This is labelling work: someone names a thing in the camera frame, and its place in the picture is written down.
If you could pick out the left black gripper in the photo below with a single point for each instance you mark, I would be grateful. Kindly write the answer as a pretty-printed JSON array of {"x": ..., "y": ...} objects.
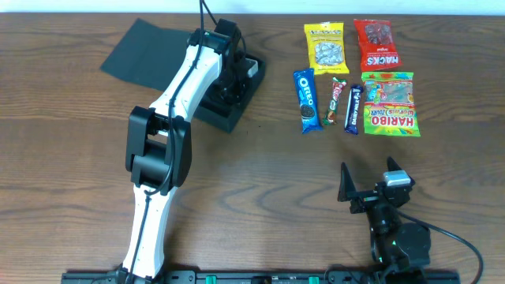
[{"x": 230, "y": 84}]

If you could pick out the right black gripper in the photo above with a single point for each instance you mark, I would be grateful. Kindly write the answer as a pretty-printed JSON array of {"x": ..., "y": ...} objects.
[{"x": 368, "y": 198}]

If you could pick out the blue Oreo cookie pack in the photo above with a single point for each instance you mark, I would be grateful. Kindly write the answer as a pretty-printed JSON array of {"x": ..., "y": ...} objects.
[{"x": 306, "y": 93}]

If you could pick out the green Haribo worms bag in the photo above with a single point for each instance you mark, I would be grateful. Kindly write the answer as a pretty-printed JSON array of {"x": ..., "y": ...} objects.
[{"x": 389, "y": 108}]

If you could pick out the black gift box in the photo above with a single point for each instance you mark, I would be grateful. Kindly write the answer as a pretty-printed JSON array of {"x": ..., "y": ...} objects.
[{"x": 150, "y": 56}]

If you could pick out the yellow sunflower seed bag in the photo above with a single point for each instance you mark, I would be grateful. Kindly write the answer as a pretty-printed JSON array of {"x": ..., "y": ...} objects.
[{"x": 326, "y": 47}]

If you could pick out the red Hacks candy bag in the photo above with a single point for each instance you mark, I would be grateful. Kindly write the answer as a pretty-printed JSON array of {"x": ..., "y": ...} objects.
[{"x": 377, "y": 45}]

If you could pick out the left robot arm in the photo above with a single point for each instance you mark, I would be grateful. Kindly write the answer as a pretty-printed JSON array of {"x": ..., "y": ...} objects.
[{"x": 215, "y": 83}]

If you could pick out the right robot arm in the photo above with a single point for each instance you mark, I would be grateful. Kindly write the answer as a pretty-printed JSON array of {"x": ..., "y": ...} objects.
[{"x": 400, "y": 249}]

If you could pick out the purple Dairy Milk bar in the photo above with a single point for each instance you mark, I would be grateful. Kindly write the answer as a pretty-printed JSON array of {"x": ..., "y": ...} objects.
[{"x": 352, "y": 109}]

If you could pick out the red green KitKat bar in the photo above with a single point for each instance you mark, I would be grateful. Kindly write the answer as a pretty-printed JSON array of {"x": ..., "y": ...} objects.
[{"x": 332, "y": 111}]

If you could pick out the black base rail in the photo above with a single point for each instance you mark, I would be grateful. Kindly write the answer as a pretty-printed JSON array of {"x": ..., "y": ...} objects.
[{"x": 275, "y": 277}]

